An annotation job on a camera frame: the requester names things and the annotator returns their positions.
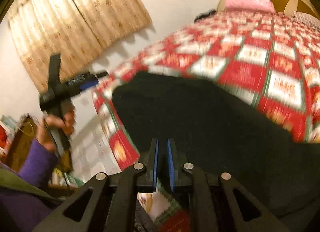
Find striped pillow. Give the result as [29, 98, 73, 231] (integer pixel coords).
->
[293, 12, 320, 29]

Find purple sleeve forearm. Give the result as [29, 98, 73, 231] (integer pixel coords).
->
[18, 139, 57, 187]

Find red patchwork bear bedspread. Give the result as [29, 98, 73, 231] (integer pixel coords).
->
[92, 9, 320, 232]

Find beige curtain on side wall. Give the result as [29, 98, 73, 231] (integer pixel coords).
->
[6, 0, 151, 91]

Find black object beside bed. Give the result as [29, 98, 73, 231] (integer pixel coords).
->
[194, 9, 216, 23]

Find pink folded blanket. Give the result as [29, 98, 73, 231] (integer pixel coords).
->
[225, 0, 276, 13]

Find black pants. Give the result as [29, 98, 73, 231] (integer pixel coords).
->
[112, 72, 319, 231]

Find person left hand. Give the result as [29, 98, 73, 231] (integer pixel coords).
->
[36, 106, 75, 152]

